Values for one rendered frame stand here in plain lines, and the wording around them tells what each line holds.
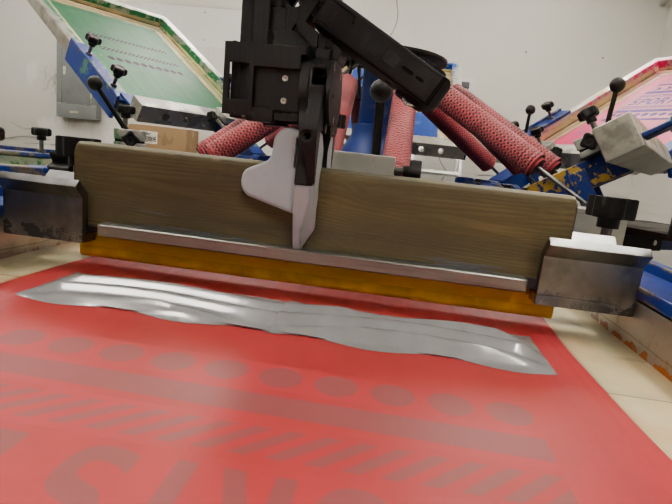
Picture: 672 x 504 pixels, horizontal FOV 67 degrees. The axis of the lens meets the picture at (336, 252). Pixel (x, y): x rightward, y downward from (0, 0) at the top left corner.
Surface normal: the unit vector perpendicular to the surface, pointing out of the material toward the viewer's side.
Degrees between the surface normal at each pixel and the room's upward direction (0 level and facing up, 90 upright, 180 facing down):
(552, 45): 90
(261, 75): 90
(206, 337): 0
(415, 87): 90
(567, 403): 0
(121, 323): 0
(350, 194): 90
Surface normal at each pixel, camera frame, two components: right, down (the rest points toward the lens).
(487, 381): 0.11, -0.98
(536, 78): -0.12, 0.18
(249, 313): -0.04, -0.73
